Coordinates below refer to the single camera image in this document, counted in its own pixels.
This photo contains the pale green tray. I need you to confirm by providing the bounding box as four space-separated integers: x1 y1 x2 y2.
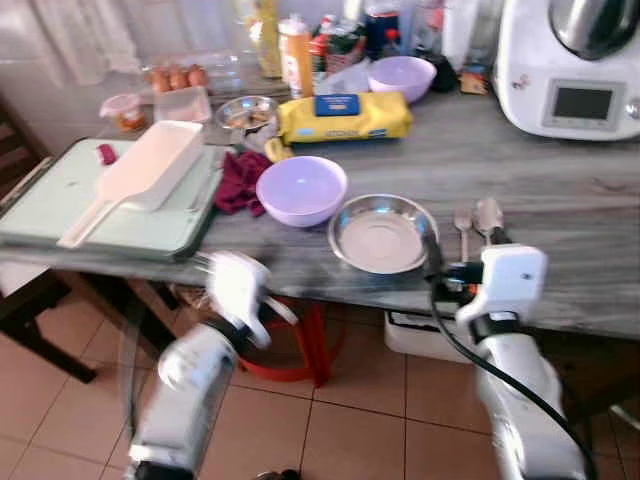
0 137 237 263

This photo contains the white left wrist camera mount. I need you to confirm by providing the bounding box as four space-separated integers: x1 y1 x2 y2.
198 250 273 346

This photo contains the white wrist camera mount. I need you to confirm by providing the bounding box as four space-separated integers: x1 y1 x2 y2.
457 244 549 327
198 250 273 346

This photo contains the steel fork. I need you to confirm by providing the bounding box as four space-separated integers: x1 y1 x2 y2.
453 207 473 263

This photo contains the white long handled container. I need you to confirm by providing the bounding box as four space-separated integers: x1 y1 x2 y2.
57 119 206 250

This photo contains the clear plastic food box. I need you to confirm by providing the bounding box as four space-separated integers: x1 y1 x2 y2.
154 86 214 124

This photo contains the dark wooden chair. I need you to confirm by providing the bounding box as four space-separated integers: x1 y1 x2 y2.
0 100 99 384

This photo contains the wide stainless steel bowl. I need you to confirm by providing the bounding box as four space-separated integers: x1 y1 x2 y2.
328 193 439 275

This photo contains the small yellow object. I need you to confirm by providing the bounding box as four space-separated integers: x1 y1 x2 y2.
264 137 294 164

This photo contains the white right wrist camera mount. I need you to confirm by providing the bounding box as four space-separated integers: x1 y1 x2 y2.
457 244 549 327

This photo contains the clear carton of eggs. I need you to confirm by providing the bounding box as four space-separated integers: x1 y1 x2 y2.
145 61 212 94

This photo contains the dark blue bottle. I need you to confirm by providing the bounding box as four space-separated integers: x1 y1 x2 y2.
362 0 404 60

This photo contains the red stool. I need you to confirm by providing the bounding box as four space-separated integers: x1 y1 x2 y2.
235 294 347 389

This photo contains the maroon cloth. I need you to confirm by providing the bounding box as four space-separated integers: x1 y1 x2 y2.
213 149 273 217

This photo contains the white kitchen cooking machine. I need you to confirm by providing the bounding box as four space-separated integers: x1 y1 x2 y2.
494 0 640 142

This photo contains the light purple plastic bowl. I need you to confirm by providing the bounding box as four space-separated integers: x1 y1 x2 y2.
256 155 349 228
367 55 438 105

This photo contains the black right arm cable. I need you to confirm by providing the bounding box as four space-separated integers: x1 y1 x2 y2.
427 275 581 480

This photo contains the yellow bottle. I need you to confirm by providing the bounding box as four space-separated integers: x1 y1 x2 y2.
250 0 284 79

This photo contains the white storage box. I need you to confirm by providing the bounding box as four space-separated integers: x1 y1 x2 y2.
384 309 473 364

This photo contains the yellow food package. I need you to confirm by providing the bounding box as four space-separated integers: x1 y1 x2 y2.
277 91 414 145

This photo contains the orange bottle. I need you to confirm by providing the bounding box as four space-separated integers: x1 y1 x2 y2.
278 13 316 99

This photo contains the small pink lidded jar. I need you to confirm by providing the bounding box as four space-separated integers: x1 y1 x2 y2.
100 93 150 134

